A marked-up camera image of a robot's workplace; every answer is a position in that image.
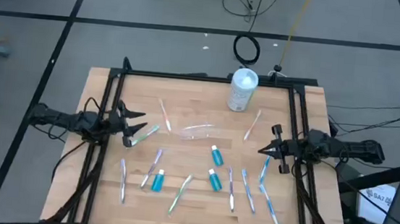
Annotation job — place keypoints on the white printed paper sheet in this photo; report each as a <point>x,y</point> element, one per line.
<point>377,205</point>

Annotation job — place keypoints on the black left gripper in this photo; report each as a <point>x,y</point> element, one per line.
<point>115,124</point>

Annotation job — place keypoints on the black metal table frame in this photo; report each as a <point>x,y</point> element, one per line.
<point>188,77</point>

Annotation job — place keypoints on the purple toothbrush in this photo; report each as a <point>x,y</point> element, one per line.
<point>122,181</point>
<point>231,189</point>
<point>151,168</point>

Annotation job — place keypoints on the black knob with white tie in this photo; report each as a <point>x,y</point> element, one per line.
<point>277,68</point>

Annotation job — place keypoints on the green toothbrush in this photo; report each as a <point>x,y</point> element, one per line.
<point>145,135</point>
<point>180,195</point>

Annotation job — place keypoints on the blue toothbrush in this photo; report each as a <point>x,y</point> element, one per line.
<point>264,170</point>
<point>270,207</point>
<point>248,190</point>

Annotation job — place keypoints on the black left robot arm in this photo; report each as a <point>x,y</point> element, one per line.
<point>61,118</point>

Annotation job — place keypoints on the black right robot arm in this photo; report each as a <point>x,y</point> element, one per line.
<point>345,148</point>

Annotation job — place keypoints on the black diagonal beam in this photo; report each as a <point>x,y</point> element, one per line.
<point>379,177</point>

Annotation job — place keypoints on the white wipes canister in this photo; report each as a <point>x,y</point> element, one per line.
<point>241,94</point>

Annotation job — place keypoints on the orange toothbrush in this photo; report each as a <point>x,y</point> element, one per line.
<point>165,114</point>
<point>252,125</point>

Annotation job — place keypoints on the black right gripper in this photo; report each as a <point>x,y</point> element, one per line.
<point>289,149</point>

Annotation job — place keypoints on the small blue mouthwash bottle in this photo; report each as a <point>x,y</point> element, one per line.
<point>217,156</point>
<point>158,181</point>
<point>214,180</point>

